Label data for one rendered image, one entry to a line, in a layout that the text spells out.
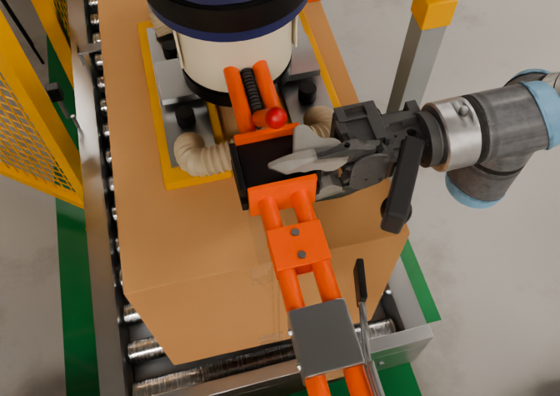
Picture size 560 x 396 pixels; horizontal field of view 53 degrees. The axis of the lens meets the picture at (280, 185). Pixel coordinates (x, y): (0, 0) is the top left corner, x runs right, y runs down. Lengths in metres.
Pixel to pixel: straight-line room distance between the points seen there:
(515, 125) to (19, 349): 1.67
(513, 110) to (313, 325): 0.36
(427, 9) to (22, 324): 1.55
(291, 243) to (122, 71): 0.49
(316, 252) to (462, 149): 0.22
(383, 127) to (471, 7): 2.18
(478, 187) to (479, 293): 1.20
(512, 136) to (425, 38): 0.61
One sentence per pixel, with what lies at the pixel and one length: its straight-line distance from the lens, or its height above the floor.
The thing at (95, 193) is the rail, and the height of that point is 0.59.
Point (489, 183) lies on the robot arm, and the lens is 0.82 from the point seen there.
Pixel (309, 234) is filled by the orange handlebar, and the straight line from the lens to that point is 0.62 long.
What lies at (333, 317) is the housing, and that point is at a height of 1.23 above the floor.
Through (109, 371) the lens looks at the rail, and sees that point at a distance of 1.27.
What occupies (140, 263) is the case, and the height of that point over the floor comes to 1.09.
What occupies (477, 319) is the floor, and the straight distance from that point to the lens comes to 1.98.
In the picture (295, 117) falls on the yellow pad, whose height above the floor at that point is 1.11.
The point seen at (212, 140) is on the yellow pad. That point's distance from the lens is 0.84.
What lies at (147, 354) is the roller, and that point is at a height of 0.54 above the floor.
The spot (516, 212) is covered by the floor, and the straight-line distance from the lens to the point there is 2.20.
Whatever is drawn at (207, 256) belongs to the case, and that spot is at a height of 1.09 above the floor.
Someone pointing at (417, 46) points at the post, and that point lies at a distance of 1.32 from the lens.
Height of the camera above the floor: 1.79
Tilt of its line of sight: 59 degrees down
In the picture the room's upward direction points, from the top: straight up
